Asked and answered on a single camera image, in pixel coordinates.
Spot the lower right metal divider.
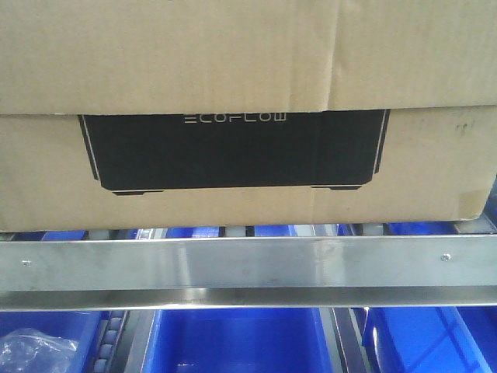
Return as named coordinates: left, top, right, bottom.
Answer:
left=330, top=308, right=370, bottom=372

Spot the left blue plastic bin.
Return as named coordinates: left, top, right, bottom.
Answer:
left=1, top=311, right=109, bottom=372

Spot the clear plastic bag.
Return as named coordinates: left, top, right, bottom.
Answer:
left=1, top=328, right=78, bottom=372

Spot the blue plastic bin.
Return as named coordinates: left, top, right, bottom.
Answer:
left=1, top=311, right=109, bottom=372
left=142, top=308, right=333, bottom=372
left=353, top=306, right=496, bottom=372

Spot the metal shelf front rail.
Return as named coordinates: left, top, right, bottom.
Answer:
left=1, top=235, right=496, bottom=311

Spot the brown EcoFlow cardboard box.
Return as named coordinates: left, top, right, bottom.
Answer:
left=1, top=1, right=496, bottom=232

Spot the right blue plastic bin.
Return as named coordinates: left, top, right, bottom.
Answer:
left=353, top=306, right=496, bottom=372

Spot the lower left roller track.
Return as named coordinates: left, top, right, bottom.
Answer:
left=89, top=310, right=129, bottom=373

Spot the middle blue plastic bin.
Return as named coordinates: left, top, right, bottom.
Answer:
left=142, top=308, right=333, bottom=372

